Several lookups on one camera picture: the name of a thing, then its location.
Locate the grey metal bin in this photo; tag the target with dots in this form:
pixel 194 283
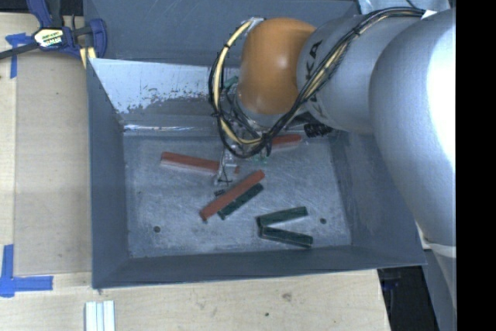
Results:
pixel 166 213

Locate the dark green flat block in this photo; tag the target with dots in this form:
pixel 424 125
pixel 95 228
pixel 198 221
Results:
pixel 240 201
pixel 286 236
pixel 283 216

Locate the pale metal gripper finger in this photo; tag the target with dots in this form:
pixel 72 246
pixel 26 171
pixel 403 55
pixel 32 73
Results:
pixel 221 175
pixel 230 160

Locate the pale wood flat board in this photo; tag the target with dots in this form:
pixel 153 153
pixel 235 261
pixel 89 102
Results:
pixel 50 166

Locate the black cylinder on white bracket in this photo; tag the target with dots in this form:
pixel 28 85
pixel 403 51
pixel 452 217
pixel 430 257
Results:
pixel 318 129

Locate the red-brown flat block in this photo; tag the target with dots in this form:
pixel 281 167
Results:
pixel 186 162
pixel 232 194
pixel 287 140

